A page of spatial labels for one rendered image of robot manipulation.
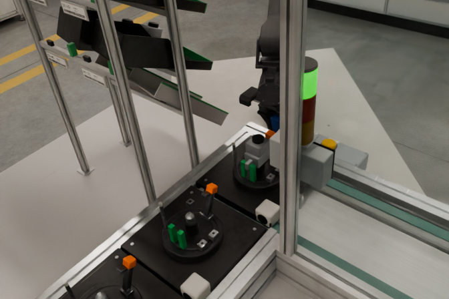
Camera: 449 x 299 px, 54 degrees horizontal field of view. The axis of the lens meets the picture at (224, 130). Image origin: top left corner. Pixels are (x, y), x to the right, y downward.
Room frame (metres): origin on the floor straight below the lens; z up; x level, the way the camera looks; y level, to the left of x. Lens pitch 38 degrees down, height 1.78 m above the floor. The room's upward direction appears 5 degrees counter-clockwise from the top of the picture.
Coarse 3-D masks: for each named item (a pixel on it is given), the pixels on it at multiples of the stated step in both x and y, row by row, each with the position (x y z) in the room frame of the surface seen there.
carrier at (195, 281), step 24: (192, 192) 0.80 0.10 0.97; (168, 216) 0.73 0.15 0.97; (192, 216) 0.65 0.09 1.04; (216, 216) 0.70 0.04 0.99; (240, 216) 0.71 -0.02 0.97; (144, 240) 0.66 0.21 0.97; (168, 240) 0.64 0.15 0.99; (192, 240) 0.63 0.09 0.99; (216, 240) 0.63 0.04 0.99; (240, 240) 0.64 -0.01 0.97; (144, 264) 0.60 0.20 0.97; (168, 264) 0.59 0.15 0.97; (192, 264) 0.58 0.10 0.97; (216, 264) 0.58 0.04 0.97; (192, 288) 0.51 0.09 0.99
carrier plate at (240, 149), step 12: (240, 144) 0.97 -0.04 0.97; (228, 156) 0.93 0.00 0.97; (240, 156) 0.92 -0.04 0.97; (216, 168) 0.88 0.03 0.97; (228, 168) 0.88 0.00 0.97; (204, 180) 0.84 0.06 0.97; (216, 180) 0.84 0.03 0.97; (228, 180) 0.83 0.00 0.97; (216, 192) 0.79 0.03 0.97; (228, 192) 0.79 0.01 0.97; (240, 192) 0.78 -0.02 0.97; (276, 192) 0.77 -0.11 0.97; (228, 204) 0.76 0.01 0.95; (240, 204) 0.74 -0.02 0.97; (252, 204) 0.74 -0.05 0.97; (252, 216) 0.71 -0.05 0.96
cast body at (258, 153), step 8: (256, 136) 0.85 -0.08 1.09; (248, 144) 0.83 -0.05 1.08; (256, 144) 0.83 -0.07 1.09; (264, 144) 0.83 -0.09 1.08; (248, 152) 0.83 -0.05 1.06; (256, 152) 0.82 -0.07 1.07; (264, 152) 0.82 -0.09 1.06; (248, 160) 0.82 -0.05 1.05; (256, 160) 0.81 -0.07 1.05; (264, 160) 0.82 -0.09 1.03; (248, 168) 0.80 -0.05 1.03
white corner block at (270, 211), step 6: (264, 204) 0.72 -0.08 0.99; (270, 204) 0.72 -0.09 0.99; (276, 204) 0.72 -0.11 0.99; (258, 210) 0.70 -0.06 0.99; (264, 210) 0.70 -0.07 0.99; (270, 210) 0.70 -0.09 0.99; (276, 210) 0.70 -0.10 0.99; (258, 216) 0.70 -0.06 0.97; (264, 216) 0.69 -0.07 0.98; (270, 216) 0.68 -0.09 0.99; (276, 216) 0.69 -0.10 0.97; (264, 222) 0.69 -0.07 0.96; (270, 222) 0.68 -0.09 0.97
